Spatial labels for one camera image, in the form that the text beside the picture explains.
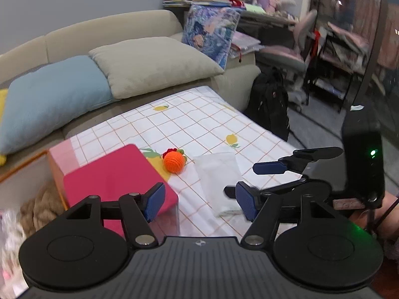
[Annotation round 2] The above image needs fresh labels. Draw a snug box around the beige chunky knit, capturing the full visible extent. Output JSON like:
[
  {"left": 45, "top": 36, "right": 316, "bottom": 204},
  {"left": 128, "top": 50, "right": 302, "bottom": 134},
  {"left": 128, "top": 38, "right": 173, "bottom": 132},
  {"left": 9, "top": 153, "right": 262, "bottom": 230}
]
[{"left": 20, "top": 181, "right": 67, "bottom": 237}]

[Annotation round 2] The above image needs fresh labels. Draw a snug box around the clear plastic bag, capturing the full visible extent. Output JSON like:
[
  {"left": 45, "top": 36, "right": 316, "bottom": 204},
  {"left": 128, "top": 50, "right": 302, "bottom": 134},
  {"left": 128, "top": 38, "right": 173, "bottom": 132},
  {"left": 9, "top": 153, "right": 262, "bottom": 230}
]
[{"left": 193, "top": 152, "right": 247, "bottom": 219}]

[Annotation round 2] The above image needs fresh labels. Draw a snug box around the white checked lemon blanket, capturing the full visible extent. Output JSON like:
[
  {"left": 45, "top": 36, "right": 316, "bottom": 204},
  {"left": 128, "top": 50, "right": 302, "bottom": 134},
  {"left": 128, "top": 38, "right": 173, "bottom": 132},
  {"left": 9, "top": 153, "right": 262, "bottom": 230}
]
[{"left": 48, "top": 85, "right": 309, "bottom": 240}]

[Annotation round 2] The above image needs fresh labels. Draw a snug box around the pink office chair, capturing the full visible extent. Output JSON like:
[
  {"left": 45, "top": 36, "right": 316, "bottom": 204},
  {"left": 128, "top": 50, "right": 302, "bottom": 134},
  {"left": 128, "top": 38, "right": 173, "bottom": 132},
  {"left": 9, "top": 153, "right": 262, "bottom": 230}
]
[{"left": 260, "top": 9, "right": 318, "bottom": 106}]

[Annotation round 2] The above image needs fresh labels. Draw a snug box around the pink paper folder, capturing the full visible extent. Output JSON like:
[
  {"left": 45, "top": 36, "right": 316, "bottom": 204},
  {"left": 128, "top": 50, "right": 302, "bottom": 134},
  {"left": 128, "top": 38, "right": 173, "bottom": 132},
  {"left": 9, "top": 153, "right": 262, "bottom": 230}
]
[{"left": 231, "top": 31, "right": 265, "bottom": 60}]

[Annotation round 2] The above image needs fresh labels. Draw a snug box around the red box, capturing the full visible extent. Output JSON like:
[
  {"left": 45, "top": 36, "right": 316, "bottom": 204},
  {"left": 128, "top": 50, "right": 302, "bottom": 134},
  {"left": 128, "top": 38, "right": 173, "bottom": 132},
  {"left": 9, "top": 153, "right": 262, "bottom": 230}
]
[{"left": 47, "top": 143, "right": 180, "bottom": 239}]

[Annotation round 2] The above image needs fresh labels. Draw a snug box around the cluttered desk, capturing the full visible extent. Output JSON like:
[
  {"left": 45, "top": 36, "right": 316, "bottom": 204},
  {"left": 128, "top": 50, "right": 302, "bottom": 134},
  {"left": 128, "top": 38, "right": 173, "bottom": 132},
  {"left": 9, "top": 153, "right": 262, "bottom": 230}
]
[{"left": 162, "top": 0, "right": 300, "bottom": 28}]

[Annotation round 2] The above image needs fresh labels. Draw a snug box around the light blue pillow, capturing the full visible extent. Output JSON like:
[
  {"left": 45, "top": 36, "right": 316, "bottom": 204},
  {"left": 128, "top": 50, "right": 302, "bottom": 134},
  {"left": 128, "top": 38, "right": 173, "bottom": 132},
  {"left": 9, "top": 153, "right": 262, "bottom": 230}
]
[{"left": 0, "top": 55, "right": 120, "bottom": 155}]

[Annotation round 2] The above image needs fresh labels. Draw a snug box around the beige pillow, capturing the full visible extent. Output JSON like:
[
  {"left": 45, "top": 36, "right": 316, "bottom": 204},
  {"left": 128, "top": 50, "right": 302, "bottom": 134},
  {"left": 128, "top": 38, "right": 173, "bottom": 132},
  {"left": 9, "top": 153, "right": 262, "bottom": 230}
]
[{"left": 89, "top": 36, "right": 225, "bottom": 99}]

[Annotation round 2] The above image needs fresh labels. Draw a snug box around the blue printed pillow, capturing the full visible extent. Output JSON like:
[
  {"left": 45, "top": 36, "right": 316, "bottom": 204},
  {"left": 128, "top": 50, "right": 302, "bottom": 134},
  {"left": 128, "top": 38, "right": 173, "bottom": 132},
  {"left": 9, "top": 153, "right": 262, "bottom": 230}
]
[{"left": 182, "top": 4, "right": 242, "bottom": 69}]

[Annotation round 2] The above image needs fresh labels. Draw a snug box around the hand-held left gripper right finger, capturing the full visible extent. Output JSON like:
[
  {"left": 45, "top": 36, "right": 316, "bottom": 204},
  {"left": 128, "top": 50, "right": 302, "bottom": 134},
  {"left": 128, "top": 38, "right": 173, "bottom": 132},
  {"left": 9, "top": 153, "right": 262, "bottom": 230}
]
[{"left": 235, "top": 181, "right": 342, "bottom": 246}]

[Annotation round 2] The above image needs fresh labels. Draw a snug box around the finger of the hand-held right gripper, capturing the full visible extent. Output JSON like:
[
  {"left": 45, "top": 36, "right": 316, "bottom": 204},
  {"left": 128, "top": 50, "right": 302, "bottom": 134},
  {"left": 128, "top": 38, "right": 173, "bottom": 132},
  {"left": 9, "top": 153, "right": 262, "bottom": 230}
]
[
  {"left": 252, "top": 146, "right": 344, "bottom": 175},
  {"left": 224, "top": 177, "right": 332, "bottom": 206}
]

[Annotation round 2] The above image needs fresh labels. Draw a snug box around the orange box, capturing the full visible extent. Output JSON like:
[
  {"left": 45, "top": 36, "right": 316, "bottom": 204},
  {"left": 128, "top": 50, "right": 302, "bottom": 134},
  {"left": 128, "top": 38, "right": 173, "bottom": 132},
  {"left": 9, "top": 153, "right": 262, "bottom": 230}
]
[{"left": 0, "top": 149, "right": 67, "bottom": 212}]

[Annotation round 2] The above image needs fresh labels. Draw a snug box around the person's right forearm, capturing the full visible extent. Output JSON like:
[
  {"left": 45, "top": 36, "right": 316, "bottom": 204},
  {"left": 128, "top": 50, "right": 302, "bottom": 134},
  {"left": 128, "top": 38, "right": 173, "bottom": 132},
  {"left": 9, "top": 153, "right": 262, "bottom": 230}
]
[{"left": 355, "top": 193, "right": 399, "bottom": 243}]

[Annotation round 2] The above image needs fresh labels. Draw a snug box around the orange knitted ball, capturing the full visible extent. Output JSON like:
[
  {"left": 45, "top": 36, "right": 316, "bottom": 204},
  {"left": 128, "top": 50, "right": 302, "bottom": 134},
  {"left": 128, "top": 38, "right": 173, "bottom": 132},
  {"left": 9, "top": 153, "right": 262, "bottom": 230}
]
[{"left": 162, "top": 149, "right": 187, "bottom": 173}]

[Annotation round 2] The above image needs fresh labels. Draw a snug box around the metal shelf rack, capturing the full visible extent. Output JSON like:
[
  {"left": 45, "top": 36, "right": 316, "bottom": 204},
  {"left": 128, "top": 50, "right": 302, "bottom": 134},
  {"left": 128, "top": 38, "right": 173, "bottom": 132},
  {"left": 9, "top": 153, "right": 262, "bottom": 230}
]
[{"left": 308, "top": 22, "right": 375, "bottom": 113}]

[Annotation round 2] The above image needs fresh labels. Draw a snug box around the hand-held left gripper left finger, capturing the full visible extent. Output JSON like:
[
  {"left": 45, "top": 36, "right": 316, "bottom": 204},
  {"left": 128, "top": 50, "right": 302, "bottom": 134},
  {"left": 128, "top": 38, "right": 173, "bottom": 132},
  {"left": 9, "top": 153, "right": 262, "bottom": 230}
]
[{"left": 64, "top": 182, "right": 166, "bottom": 246}]

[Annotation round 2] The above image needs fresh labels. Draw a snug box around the beige sofa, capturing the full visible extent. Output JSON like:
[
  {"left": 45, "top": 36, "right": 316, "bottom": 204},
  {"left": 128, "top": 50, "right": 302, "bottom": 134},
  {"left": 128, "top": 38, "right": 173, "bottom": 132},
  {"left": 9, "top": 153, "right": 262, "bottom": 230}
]
[{"left": 0, "top": 9, "right": 262, "bottom": 138}]

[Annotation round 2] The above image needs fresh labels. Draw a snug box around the black backpack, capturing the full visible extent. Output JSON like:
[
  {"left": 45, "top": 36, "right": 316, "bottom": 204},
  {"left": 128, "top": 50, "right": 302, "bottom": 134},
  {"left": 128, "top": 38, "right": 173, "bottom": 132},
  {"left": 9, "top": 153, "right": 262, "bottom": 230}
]
[{"left": 245, "top": 67, "right": 290, "bottom": 142}]

